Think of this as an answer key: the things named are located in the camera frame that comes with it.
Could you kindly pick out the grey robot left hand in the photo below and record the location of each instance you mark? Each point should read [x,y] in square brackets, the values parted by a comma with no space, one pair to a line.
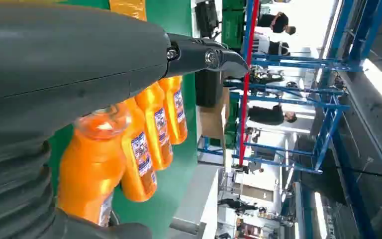
[62,56]

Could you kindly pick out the person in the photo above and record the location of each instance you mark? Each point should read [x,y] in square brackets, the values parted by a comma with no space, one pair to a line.
[237,205]
[276,48]
[266,115]
[278,22]

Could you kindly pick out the green plastic crate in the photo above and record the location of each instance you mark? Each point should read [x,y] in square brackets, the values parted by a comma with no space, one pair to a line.
[232,26]
[232,125]

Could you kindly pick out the red pole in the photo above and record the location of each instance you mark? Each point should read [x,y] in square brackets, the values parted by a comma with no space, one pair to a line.
[246,99]

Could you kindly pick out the blue metal rack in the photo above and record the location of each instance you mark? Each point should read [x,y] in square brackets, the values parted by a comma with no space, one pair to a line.
[331,115]

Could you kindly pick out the brown cardboard box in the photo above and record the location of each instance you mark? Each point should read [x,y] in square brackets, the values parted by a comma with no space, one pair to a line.
[211,122]

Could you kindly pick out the orange drink bottle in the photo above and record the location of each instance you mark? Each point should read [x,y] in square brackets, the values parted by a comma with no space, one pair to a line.
[135,188]
[169,129]
[89,171]
[151,109]

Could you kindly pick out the white table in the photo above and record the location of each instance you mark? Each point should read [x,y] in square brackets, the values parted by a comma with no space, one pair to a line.
[197,198]

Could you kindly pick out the green table mat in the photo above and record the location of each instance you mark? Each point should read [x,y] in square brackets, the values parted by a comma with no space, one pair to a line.
[164,198]

